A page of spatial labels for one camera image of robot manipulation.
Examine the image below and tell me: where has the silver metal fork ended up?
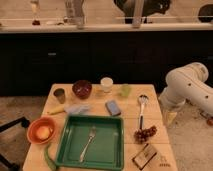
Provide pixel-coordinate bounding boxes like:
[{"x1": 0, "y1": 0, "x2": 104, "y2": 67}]
[{"x1": 79, "y1": 126, "x2": 96, "y2": 163}]

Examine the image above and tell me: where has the orange bowl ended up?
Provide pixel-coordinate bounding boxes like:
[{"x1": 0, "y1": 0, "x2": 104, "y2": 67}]
[{"x1": 27, "y1": 117, "x2": 56, "y2": 144}]

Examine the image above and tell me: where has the black chair frame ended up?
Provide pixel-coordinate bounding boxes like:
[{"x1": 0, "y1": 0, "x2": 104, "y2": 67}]
[{"x1": 0, "y1": 117, "x2": 30, "y2": 171}]

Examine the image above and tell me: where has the silver spoon with dark handle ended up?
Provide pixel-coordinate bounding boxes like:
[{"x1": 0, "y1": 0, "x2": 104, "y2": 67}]
[{"x1": 138, "y1": 95, "x2": 149, "y2": 129}]

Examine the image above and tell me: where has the green plastic tray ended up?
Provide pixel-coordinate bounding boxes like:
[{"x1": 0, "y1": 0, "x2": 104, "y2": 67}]
[{"x1": 55, "y1": 115, "x2": 124, "y2": 171}]

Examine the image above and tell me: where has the dark cabinet counter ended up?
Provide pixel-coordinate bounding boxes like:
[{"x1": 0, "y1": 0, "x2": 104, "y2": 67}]
[{"x1": 0, "y1": 30, "x2": 213, "y2": 96}]

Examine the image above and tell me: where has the small dark box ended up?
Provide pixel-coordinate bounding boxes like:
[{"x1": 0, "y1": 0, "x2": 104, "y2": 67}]
[{"x1": 132, "y1": 144, "x2": 157, "y2": 171}]

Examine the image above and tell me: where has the dark maroon bowl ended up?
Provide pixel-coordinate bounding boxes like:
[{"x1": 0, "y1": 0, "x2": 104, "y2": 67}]
[{"x1": 72, "y1": 80, "x2": 92, "y2": 99}]

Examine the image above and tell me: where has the blue sponge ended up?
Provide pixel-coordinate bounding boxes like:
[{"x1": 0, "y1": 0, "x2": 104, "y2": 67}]
[{"x1": 105, "y1": 100, "x2": 121, "y2": 116}]

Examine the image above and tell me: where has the light green cup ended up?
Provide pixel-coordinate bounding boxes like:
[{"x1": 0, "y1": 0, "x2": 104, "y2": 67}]
[{"x1": 120, "y1": 84, "x2": 131, "y2": 97}]

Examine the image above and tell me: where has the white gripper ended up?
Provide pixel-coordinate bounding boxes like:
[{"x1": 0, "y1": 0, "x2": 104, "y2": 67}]
[{"x1": 160, "y1": 100, "x2": 185, "y2": 126}]

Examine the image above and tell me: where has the white cup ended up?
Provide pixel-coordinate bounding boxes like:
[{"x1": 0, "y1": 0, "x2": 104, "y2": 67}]
[{"x1": 100, "y1": 77, "x2": 113, "y2": 93}]

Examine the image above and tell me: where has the bunch of red grapes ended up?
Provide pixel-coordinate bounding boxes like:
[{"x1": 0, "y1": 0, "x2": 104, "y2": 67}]
[{"x1": 134, "y1": 126, "x2": 157, "y2": 144}]

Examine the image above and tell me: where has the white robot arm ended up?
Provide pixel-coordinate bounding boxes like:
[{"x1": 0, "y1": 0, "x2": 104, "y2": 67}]
[{"x1": 159, "y1": 62, "x2": 213, "y2": 126}]

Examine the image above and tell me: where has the grey metal cup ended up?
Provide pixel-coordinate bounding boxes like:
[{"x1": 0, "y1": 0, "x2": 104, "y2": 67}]
[{"x1": 53, "y1": 88, "x2": 66, "y2": 104}]

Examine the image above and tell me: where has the yellow lemon in bowl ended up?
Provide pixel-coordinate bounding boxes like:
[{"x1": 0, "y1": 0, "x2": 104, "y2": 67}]
[{"x1": 36, "y1": 126, "x2": 50, "y2": 140}]

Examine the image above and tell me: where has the wooden table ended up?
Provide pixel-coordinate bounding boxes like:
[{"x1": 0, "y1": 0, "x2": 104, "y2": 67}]
[{"x1": 23, "y1": 84, "x2": 178, "y2": 171}]

